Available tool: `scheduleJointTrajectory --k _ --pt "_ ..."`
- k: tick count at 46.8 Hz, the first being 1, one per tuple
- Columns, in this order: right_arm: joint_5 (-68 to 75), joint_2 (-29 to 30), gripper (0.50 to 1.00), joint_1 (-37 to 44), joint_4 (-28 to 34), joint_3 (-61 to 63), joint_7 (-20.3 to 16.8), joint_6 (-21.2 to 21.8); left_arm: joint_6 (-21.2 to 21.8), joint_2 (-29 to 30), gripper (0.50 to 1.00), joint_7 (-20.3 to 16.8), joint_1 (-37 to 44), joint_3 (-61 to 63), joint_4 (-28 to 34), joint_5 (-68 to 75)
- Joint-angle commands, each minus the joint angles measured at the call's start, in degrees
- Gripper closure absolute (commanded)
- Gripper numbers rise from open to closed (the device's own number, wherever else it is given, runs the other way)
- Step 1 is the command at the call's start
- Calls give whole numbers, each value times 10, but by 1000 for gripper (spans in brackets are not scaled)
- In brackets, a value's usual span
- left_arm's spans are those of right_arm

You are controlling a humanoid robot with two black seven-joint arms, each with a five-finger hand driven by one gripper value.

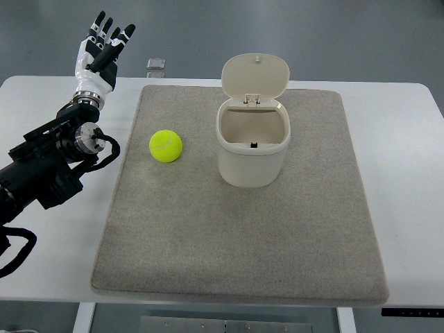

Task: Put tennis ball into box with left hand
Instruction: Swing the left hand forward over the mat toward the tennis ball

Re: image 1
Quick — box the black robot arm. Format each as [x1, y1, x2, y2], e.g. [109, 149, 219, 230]
[1, 91, 121, 277]

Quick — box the grey felt mat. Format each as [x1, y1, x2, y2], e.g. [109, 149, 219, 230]
[91, 85, 389, 306]

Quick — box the beige plastic bin with lid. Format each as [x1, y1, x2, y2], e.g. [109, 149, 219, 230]
[216, 53, 291, 188]

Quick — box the yellow tennis ball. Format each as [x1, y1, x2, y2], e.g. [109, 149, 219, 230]
[149, 130, 183, 163]

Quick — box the white left table leg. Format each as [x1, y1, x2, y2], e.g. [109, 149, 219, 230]
[72, 302, 96, 333]

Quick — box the metal table base plate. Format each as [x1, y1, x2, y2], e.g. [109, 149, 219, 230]
[139, 316, 313, 333]

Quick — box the white table leg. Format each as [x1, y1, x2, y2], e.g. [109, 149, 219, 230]
[72, 302, 96, 333]
[336, 307, 357, 333]

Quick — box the white right table leg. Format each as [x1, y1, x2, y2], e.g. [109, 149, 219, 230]
[336, 307, 357, 333]

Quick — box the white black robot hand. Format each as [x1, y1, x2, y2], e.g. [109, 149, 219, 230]
[75, 11, 136, 99]

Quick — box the black table control panel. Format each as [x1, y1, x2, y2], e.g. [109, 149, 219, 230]
[381, 307, 444, 318]

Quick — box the clear floor socket cover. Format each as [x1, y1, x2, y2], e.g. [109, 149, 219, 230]
[146, 58, 166, 69]

